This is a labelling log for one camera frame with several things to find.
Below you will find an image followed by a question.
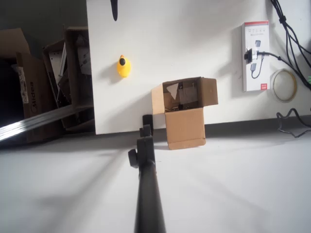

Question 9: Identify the small black usb camera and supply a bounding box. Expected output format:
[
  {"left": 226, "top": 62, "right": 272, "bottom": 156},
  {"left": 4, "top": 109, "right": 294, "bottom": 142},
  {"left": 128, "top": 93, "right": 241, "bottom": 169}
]
[{"left": 243, "top": 48, "right": 258, "bottom": 65}]

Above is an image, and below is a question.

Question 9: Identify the white perforated metal plate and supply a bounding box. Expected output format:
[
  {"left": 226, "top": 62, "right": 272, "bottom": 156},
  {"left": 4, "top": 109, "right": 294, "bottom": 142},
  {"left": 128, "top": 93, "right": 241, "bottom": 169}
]
[{"left": 47, "top": 43, "right": 68, "bottom": 76}]

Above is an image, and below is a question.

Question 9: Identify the brown Midea cardboard box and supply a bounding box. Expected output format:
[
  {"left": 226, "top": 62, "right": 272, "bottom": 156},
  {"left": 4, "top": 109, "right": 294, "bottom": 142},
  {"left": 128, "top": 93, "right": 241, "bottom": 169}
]
[{"left": 15, "top": 51, "right": 64, "bottom": 144}]

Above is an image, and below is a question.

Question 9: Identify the open cardboard box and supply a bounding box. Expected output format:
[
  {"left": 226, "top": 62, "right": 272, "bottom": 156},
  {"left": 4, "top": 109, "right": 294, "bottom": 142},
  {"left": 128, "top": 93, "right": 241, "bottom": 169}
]
[{"left": 151, "top": 76, "right": 219, "bottom": 150}]

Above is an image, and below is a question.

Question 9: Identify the black camera cable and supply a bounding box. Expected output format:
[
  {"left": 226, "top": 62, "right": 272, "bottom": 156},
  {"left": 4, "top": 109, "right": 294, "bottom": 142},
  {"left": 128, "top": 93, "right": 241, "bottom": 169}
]
[{"left": 257, "top": 50, "right": 311, "bottom": 88}]

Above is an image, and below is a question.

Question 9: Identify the kinked black cable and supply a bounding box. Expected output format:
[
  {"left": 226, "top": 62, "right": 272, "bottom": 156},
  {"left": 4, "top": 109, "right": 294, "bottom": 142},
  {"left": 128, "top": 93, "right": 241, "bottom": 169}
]
[{"left": 276, "top": 108, "right": 311, "bottom": 139}]

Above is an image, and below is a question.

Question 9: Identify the flat white red product box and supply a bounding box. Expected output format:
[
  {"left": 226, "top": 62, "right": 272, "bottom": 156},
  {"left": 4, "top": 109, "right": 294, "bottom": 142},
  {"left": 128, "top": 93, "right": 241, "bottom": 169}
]
[{"left": 241, "top": 21, "right": 271, "bottom": 92}]

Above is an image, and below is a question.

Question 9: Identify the aluminium extrusion bar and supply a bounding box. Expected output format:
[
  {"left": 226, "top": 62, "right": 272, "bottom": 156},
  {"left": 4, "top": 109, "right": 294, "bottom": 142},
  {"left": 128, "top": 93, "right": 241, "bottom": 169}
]
[{"left": 0, "top": 105, "right": 94, "bottom": 143}]

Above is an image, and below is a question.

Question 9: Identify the plain brown cardboard box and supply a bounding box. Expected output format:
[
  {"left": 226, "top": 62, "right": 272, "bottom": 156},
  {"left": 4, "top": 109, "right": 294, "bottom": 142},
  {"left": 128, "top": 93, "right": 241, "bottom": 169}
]
[{"left": 0, "top": 28, "right": 32, "bottom": 59}]

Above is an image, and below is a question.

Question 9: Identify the yellow rubber duck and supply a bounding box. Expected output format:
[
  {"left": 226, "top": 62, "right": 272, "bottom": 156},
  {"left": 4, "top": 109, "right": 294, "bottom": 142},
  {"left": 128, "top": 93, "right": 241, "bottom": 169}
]
[{"left": 116, "top": 54, "right": 133, "bottom": 79}]

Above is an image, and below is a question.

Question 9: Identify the clear tape roll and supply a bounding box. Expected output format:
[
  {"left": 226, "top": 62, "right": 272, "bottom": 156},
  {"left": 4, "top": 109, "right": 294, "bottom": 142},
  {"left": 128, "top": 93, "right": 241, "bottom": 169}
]
[{"left": 270, "top": 68, "right": 298, "bottom": 104}]

